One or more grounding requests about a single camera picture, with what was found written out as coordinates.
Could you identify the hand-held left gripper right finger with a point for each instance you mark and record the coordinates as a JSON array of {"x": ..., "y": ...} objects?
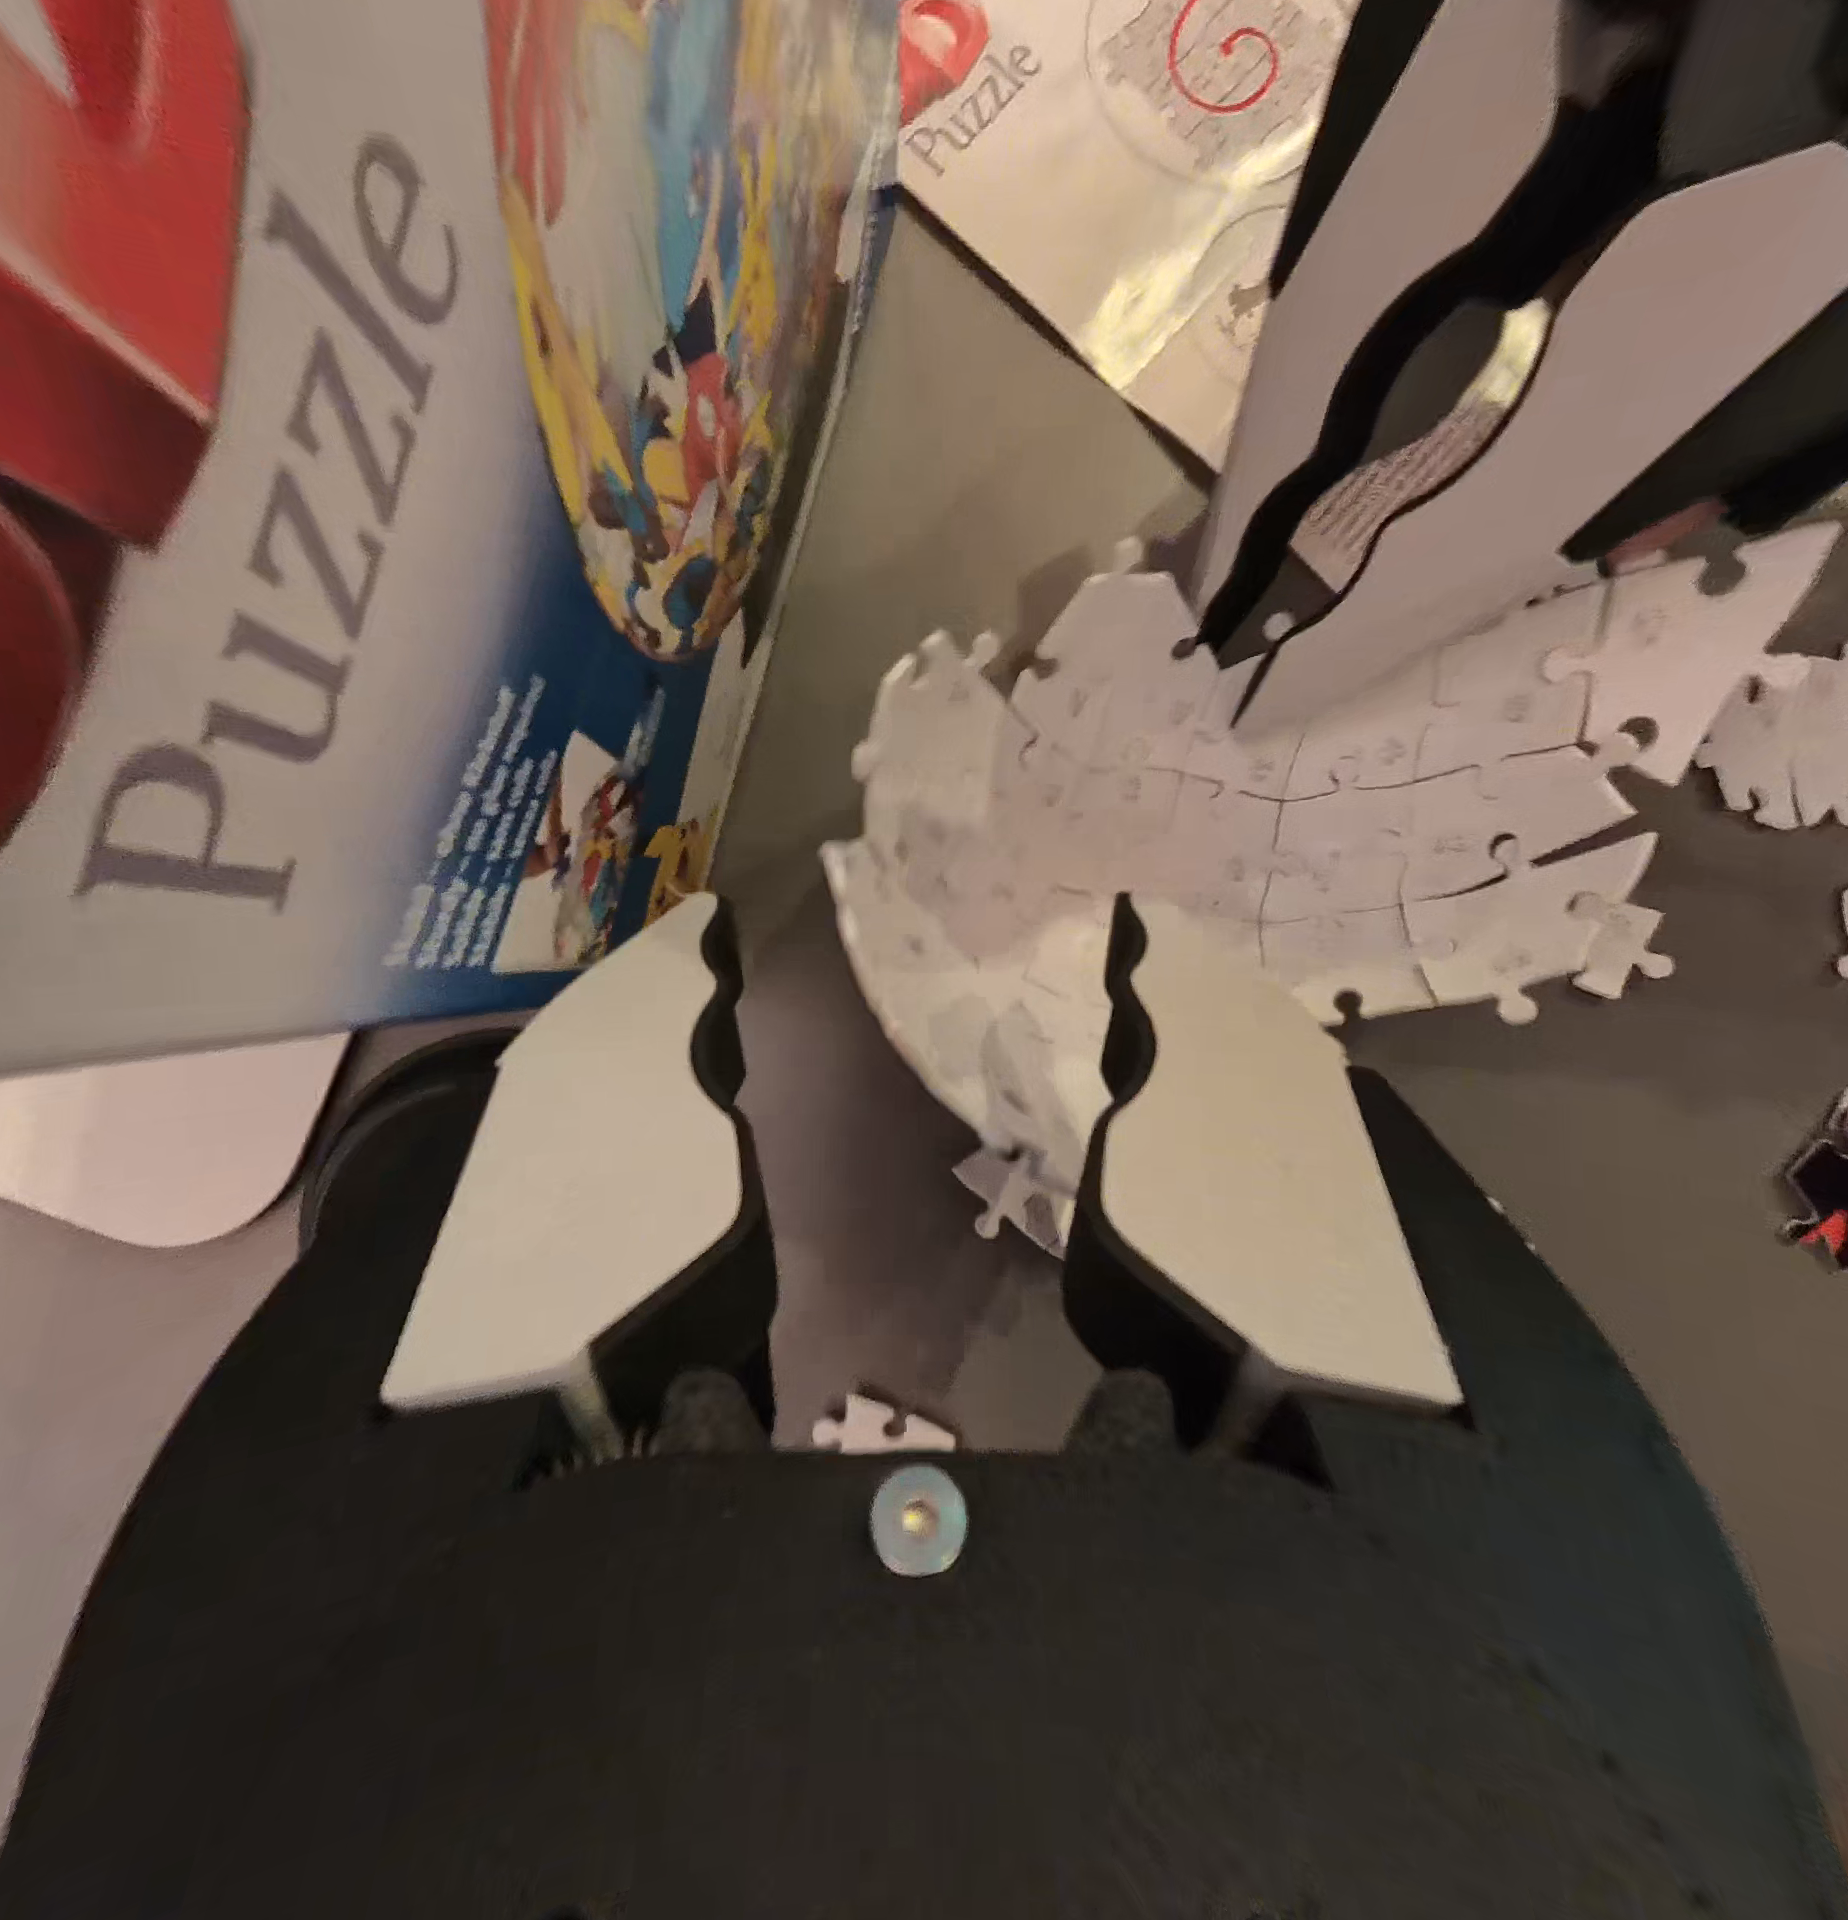
[{"x": 1256, "y": 1202}]

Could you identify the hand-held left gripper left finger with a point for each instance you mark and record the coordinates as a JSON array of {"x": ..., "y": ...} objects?
[{"x": 564, "y": 1202}]

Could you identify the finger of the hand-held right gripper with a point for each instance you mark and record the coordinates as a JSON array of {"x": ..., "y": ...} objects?
[
  {"x": 1615, "y": 390},
  {"x": 1360, "y": 227}
]

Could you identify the partly built puzzle ball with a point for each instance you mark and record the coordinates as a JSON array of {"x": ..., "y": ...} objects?
[{"x": 1240, "y": 810}]

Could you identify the puzzle pieces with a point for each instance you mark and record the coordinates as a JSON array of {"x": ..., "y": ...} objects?
[{"x": 1786, "y": 743}]

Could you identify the black round ball stand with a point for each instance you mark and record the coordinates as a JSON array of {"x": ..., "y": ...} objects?
[{"x": 399, "y": 1110}]

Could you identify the colourful puzzle piece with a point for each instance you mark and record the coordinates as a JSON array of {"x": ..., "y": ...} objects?
[{"x": 1841, "y": 1185}]

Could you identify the printed puzzle box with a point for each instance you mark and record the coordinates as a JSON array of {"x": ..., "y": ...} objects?
[{"x": 340, "y": 525}]

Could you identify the folded instruction leaflet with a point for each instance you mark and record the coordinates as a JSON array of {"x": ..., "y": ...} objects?
[{"x": 1134, "y": 227}]

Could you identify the white document stand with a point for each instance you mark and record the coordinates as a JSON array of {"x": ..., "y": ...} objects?
[{"x": 130, "y": 1140}]

